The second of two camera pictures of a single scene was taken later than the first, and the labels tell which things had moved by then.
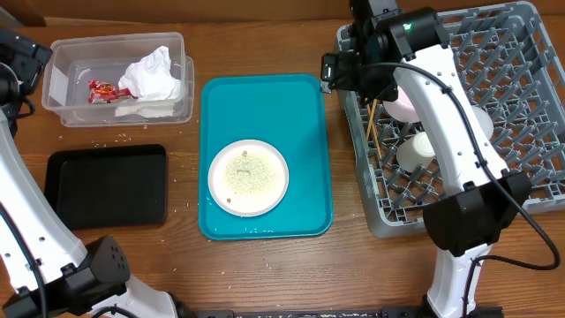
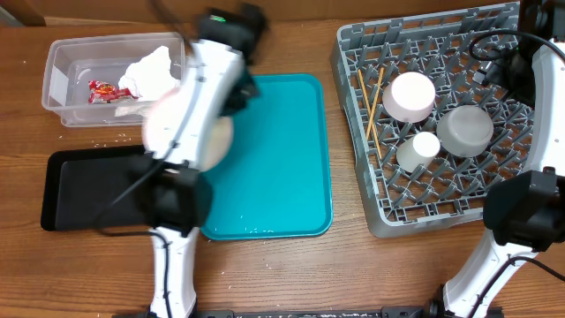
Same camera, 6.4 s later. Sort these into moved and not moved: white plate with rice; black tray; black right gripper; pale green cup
Moved: black right gripper; white plate with rice
Not moved: pale green cup; black tray
